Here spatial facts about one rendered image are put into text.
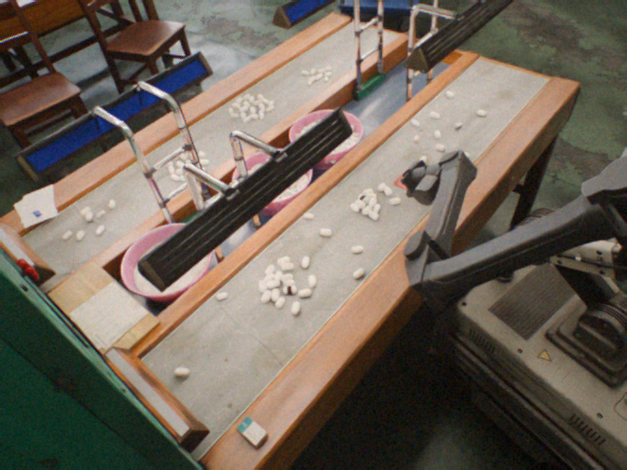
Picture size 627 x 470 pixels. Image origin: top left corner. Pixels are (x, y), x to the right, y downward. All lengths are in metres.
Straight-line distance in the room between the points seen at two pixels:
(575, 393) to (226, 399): 0.95
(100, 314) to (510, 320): 1.19
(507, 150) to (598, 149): 1.47
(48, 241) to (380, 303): 1.07
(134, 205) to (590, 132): 2.55
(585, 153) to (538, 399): 1.76
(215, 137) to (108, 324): 0.83
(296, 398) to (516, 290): 0.86
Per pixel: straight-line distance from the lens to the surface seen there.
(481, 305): 1.60
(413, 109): 1.82
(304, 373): 1.13
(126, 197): 1.71
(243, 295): 1.30
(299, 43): 2.31
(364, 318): 1.19
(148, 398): 1.09
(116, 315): 1.34
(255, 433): 1.08
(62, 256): 1.62
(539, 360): 1.54
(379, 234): 1.39
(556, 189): 2.75
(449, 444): 1.89
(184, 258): 0.98
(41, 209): 1.79
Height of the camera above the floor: 1.79
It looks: 48 degrees down
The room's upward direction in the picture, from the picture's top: 8 degrees counter-clockwise
